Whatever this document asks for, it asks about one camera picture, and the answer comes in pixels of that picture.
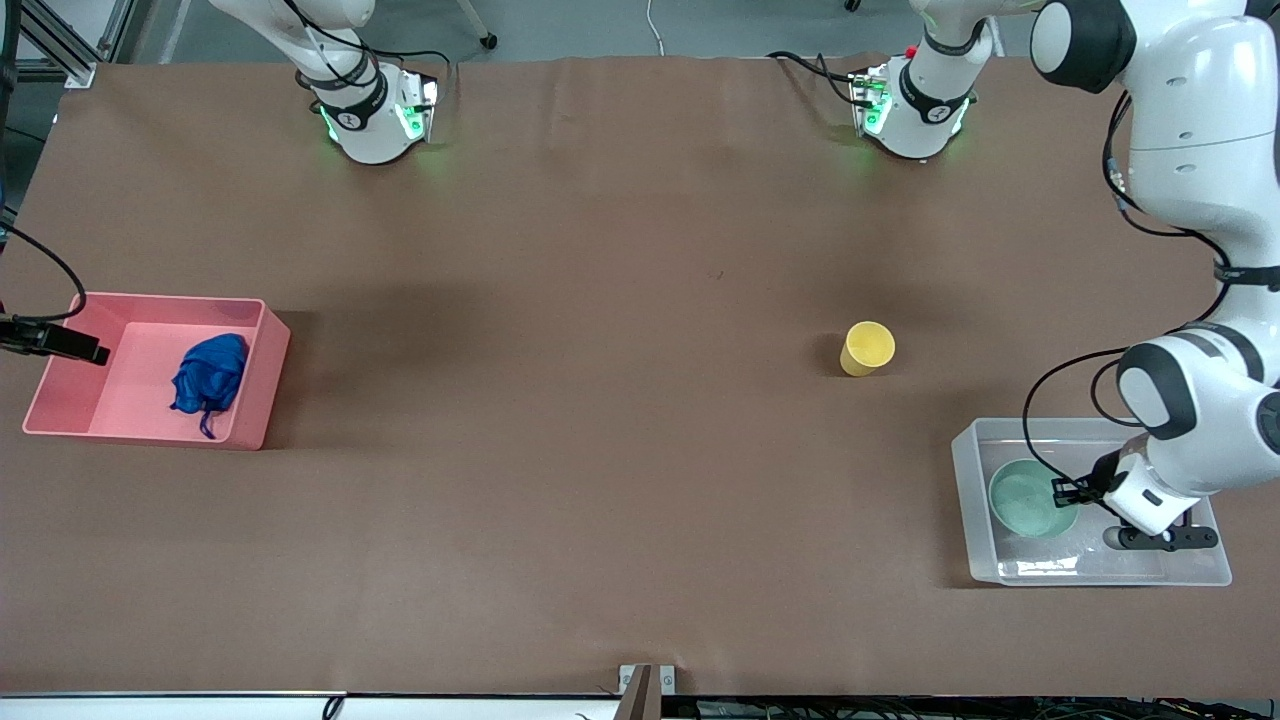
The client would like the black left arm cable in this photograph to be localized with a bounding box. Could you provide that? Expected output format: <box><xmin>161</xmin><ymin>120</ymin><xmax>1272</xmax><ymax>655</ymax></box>
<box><xmin>1021</xmin><ymin>90</ymin><xmax>1243</xmax><ymax>493</ymax></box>

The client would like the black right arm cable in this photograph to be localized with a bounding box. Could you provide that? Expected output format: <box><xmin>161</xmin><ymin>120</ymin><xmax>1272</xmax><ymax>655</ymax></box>
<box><xmin>0</xmin><ymin>0</ymin><xmax>89</xmax><ymax>324</ymax></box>

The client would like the mint green bowl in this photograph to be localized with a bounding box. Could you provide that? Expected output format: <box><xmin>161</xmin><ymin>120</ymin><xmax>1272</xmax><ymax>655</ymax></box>
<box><xmin>988</xmin><ymin>458</ymin><xmax>1083</xmax><ymax>541</ymax></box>

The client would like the aluminium frame profile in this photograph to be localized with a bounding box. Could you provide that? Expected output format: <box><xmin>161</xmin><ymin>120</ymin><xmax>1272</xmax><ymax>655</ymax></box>
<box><xmin>0</xmin><ymin>0</ymin><xmax>136</xmax><ymax>89</ymax></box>

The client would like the blue glove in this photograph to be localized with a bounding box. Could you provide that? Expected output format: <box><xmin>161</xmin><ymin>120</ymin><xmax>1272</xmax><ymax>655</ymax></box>
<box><xmin>169</xmin><ymin>333</ymin><xmax>251</xmax><ymax>440</ymax></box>

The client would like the metal table edge bracket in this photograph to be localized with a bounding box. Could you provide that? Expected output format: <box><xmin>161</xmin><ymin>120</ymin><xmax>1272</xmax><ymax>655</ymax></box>
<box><xmin>618</xmin><ymin>664</ymin><xmax>677</xmax><ymax>720</ymax></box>

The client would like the yellow plastic cup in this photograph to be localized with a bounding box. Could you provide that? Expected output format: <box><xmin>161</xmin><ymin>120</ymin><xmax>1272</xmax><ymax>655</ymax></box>
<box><xmin>839</xmin><ymin>321</ymin><xmax>897</xmax><ymax>378</ymax></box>

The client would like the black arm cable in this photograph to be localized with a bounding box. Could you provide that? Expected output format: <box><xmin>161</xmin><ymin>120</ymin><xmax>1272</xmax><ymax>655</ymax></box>
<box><xmin>0</xmin><ymin>0</ymin><xmax>89</xmax><ymax>324</ymax></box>
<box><xmin>1021</xmin><ymin>90</ymin><xmax>1243</xmax><ymax>493</ymax></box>

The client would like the black base cable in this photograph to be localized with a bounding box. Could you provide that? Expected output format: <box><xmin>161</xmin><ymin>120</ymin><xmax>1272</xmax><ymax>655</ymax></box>
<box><xmin>768</xmin><ymin>50</ymin><xmax>863</xmax><ymax>109</ymax></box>
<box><xmin>290</xmin><ymin>0</ymin><xmax>453</xmax><ymax>96</ymax></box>

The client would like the pink plastic bin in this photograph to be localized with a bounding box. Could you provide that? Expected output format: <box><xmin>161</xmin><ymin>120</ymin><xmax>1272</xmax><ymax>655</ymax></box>
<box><xmin>22</xmin><ymin>291</ymin><xmax>292</xmax><ymax>451</ymax></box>

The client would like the clear plastic storage box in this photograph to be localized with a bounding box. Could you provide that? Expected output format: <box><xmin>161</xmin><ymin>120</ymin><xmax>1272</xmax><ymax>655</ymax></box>
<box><xmin>950</xmin><ymin>416</ymin><xmax>1233</xmax><ymax>588</ymax></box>

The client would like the brown table cover sheet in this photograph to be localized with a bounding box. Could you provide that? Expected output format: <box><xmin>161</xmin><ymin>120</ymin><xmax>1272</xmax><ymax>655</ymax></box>
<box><xmin>0</xmin><ymin>55</ymin><xmax>1280</xmax><ymax>701</ymax></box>

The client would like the black right base cable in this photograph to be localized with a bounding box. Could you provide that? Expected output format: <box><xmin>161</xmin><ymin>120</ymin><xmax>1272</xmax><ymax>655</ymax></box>
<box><xmin>290</xmin><ymin>0</ymin><xmax>453</xmax><ymax>96</ymax></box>

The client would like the black left base cable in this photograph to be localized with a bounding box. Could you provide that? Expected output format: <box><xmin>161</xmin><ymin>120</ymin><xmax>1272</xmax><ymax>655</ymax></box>
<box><xmin>768</xmin><ymin>50</ymin><xmax>863</xmax><ymax>109</ymax></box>

